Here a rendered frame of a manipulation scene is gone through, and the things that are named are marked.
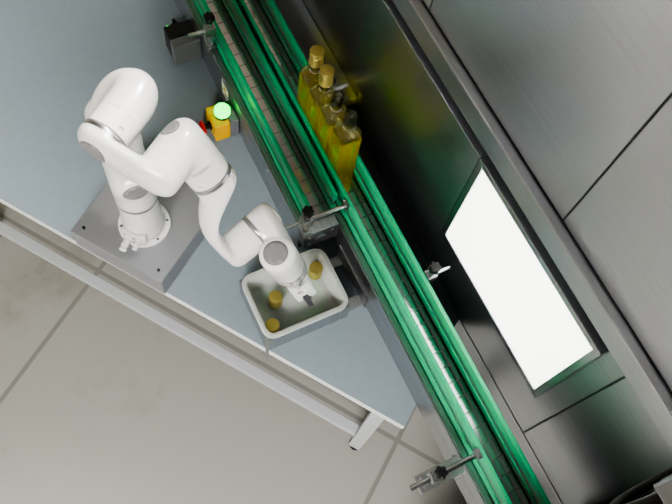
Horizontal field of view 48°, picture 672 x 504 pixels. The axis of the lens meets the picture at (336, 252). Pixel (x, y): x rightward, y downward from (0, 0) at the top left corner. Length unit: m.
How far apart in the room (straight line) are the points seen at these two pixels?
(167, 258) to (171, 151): 0.59
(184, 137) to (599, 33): 0.69
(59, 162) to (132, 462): 1.01
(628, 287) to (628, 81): 0.35
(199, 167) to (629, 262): 0.74
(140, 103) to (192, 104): 0.82
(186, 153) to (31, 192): 0.84
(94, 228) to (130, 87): 0.63
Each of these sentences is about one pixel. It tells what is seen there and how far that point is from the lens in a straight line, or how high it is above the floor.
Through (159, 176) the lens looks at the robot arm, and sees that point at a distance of 1.33.
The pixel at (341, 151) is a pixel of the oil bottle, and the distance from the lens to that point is 1.78.
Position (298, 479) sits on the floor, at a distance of 2.58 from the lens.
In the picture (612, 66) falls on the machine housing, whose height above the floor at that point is 1.72.
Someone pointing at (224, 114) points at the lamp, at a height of 0.85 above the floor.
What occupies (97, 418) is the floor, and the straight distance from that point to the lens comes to 2.65.
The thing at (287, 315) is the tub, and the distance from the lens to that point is 1.89.
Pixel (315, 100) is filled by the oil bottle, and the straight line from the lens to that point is 1.81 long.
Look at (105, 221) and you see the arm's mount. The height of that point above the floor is 0.83.
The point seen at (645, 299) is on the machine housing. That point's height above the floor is 1.48.
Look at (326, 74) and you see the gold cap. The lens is 1.74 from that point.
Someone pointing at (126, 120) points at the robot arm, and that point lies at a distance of 1.37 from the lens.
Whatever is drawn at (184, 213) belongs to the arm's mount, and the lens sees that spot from 1.93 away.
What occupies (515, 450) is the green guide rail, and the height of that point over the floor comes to 0.96.
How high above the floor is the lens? 2.55
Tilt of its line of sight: 66 degrees down
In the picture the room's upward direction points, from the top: 14 degrees clockwise
